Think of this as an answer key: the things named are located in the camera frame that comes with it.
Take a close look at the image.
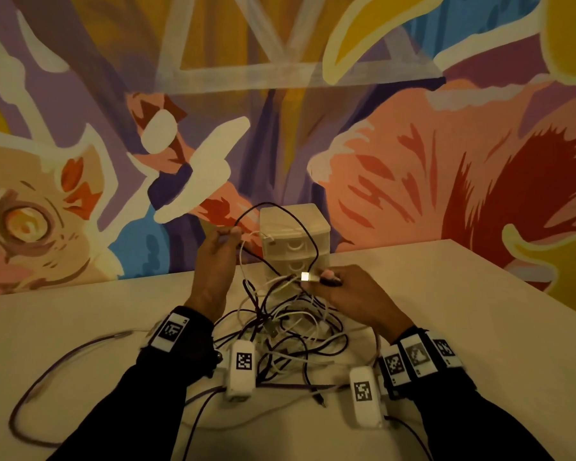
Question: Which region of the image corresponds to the person's right forearm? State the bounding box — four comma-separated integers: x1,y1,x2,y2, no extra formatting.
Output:
383,331,555,461

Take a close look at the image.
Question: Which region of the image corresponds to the person's left forearm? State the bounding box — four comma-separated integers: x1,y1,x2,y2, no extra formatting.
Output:
47,307,217,461

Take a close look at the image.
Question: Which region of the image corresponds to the black cable with silver plug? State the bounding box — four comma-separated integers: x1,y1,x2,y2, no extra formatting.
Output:
233,202,321,285

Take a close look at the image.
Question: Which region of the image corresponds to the white cable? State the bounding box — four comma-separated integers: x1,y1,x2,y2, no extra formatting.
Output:
237,231,269,303

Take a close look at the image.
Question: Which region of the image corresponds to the white wrist camera with marker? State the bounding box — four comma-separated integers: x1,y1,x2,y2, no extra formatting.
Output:
348,366,388,429
225,339,259,402

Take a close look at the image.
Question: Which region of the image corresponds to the white plastic mini drawer unit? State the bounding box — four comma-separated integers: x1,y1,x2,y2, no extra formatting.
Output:
259,203,332,279

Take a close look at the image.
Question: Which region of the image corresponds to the person's left hand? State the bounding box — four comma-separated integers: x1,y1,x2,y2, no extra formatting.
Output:
184,226,244,323

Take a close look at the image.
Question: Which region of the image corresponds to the long purple cable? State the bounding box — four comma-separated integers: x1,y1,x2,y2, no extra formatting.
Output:
8,330,147,448

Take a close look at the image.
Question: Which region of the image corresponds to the right wristband with marker tags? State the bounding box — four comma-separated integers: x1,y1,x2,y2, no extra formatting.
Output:
377,330,464,400

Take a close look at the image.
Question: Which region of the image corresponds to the person's right hand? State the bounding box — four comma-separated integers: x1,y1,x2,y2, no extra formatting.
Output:
312,265,416,344

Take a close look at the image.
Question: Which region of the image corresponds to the tangle of black and white cables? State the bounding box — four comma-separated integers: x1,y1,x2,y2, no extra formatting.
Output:
210,271,382,408

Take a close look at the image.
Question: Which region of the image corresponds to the thin dark camera cable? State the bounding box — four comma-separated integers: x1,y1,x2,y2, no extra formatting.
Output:
385,415,435,461
181,385,228,461

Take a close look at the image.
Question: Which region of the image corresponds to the left wristband with marker tag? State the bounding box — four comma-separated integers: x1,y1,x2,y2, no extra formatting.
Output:
146,307,194,354

